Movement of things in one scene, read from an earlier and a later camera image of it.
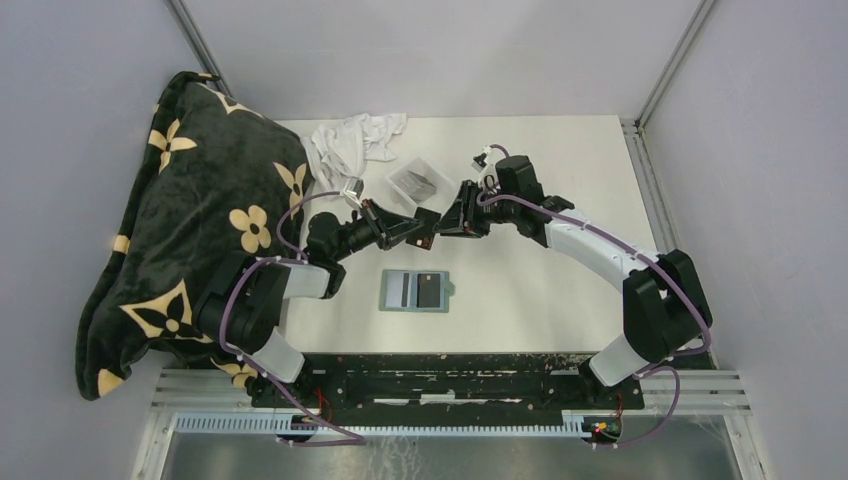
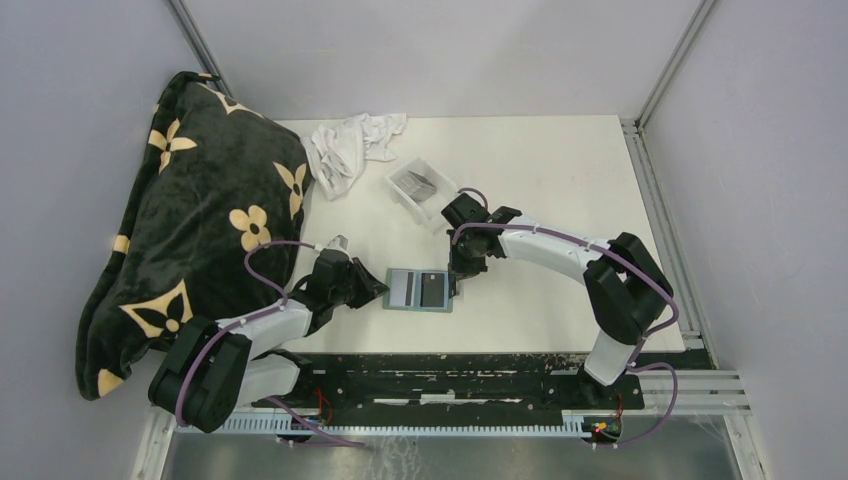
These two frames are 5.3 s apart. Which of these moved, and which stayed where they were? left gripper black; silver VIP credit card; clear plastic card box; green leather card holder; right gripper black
Moved: left gripper black; right gripper black
Stayed: silver VIP credit card; clear plastic card box; green leather card holder
